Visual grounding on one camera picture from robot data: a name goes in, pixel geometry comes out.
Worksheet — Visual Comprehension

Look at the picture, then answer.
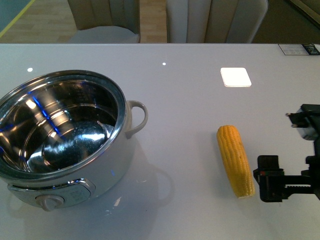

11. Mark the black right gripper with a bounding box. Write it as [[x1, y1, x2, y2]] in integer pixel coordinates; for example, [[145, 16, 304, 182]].
[[253, 104, 320, 203]]

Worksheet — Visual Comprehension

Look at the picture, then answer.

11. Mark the yellow corn cob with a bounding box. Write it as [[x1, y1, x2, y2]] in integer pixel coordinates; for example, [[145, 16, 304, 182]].
[[216, 125, 256, 199]]

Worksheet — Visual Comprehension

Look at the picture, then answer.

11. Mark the white electric cooking pot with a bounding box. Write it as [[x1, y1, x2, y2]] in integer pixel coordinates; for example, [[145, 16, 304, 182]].
[[0, 70, 148, 211]]

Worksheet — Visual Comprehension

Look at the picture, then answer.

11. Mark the label sticker on table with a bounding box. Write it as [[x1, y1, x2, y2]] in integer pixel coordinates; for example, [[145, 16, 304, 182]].
[[278, 43, 320, 56]]

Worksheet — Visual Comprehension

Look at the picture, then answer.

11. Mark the beige chair right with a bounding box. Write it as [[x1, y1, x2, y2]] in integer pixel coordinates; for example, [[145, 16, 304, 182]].
[[166, 0, 269, 44]]

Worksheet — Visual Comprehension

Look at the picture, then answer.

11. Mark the beige chair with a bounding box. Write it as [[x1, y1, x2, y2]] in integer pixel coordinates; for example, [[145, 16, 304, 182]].
[[166, 0, 269, 44], [68, 0, 141, 44]]

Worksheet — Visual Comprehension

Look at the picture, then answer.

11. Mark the beige chair left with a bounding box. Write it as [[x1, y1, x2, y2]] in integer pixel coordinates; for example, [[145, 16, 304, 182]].
[[68, 0, 141, 44]]

